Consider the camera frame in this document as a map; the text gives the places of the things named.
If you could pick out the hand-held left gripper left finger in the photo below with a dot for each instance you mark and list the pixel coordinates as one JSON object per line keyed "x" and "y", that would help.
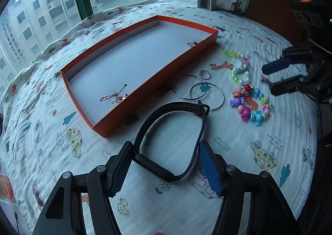
{"x": 121, "y": 168}

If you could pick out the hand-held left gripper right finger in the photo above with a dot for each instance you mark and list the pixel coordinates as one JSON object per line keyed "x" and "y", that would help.
{"x": 210, "y": 170}

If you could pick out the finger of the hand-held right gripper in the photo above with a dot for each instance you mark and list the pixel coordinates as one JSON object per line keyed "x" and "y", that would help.
{"x": 284, "y": 87}
{"x": 275, "y": 66}

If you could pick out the black wristband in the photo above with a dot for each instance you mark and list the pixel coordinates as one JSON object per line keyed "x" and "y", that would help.
{"x": 150, "y": 122}

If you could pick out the orange jewelry tray box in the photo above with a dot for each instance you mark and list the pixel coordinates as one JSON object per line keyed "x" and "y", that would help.
{"x": 145, "y": 53}

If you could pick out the printed white blanket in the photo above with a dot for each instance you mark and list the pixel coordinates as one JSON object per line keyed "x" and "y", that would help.
{"x": 160, "y": 206}

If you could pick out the small red black charm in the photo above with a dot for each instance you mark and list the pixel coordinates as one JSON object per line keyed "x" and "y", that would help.
{"x": 192, "y": 44}

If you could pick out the orange plastic object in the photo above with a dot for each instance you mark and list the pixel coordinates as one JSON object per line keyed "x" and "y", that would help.
{"x": 4, "y": 188}

